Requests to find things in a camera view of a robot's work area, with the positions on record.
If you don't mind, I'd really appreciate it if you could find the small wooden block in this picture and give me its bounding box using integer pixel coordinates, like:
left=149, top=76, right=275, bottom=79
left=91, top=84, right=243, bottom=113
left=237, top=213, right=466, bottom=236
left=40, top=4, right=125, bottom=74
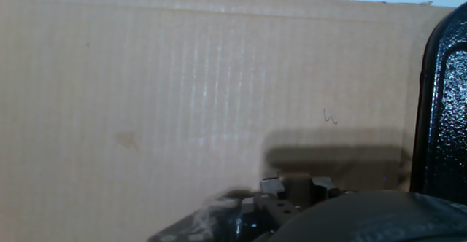
left=279, top=172, right=314, bottom=208

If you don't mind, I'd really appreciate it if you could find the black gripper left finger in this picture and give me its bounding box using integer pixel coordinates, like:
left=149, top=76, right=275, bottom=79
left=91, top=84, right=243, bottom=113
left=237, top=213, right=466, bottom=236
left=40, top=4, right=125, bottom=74
left=218, top=177, right=304, bottom=242

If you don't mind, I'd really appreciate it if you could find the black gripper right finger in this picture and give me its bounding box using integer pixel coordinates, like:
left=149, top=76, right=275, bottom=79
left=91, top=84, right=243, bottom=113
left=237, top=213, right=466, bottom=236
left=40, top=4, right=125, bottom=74
left=311, top=176, right=342, bottom=201

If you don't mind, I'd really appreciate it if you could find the brown cardboard sheet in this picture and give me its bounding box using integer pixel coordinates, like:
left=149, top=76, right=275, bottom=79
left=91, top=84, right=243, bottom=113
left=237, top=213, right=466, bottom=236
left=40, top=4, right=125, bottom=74
left=0, top=0, right=455, bottom=242

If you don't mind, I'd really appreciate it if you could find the black C-clamp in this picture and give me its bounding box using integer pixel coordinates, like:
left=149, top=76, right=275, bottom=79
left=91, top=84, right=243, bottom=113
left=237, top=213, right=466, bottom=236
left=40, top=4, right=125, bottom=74
left=409, top=1, right=467, bottom=205

